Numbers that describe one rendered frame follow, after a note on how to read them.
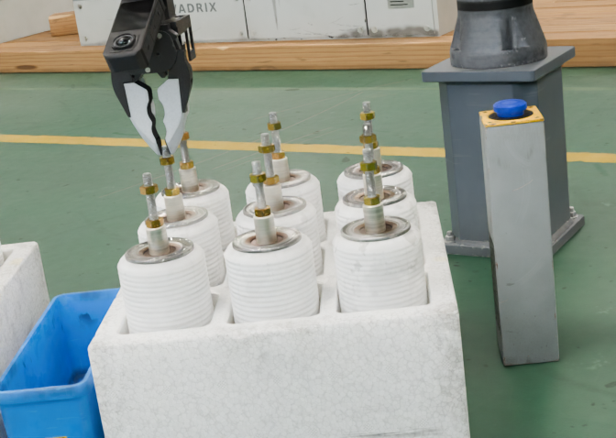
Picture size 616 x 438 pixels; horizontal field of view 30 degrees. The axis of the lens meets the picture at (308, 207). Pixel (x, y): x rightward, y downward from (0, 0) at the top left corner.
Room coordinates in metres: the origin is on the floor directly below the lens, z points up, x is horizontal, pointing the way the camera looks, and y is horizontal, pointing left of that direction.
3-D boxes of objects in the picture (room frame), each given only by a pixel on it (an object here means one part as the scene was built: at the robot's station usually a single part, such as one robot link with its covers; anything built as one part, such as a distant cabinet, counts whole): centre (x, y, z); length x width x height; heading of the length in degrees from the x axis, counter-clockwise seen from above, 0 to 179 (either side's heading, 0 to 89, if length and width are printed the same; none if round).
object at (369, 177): (1.17, -0.07, 0.30); 0.01 x 0.01 x 0.08
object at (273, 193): (1.30, 0.04, 0.26); 0.02 x 0.02 x 0.03
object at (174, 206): (1.31, 0.16, 0.26); 0.02 x 0.02 x 0.03
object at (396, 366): (1.30, 0.04, 0.09); 0.39 x 0.39 x 0.18; 85
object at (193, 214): (1.31, 0.16, 0.25); 0.08 x 0.08 x 0.01
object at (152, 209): (1.19, 0.17, 0.30); 0.01 x 0.01 x 0.08
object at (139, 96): (1.33, 0.17, 0.38); 0.06 x 0.03 x 0.09; 168
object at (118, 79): (1.31, 0.18, 0.42); 0.05 x 0.02 x 0.09; 78
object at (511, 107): (1.35, -0.26, 0.32); 0.04 x 0.04 x 0.02
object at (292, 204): (1.30, 0.04, 0.25); 0.08 x 0.08 x 0.01
